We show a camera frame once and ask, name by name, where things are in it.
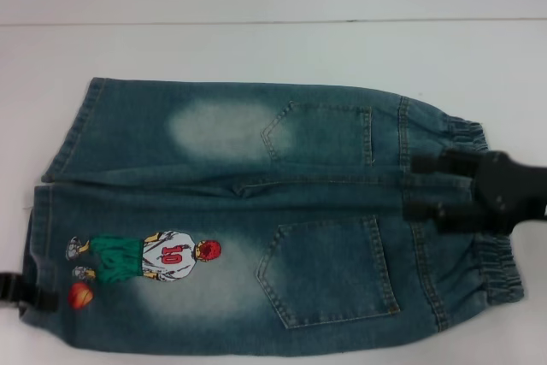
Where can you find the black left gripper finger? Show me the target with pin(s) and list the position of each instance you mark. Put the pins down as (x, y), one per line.
(45, 301)

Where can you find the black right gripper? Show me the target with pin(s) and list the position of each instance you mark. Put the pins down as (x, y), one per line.
(513, 194)

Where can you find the blue denim shorts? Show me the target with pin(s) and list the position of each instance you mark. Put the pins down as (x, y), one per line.
(299, 177)

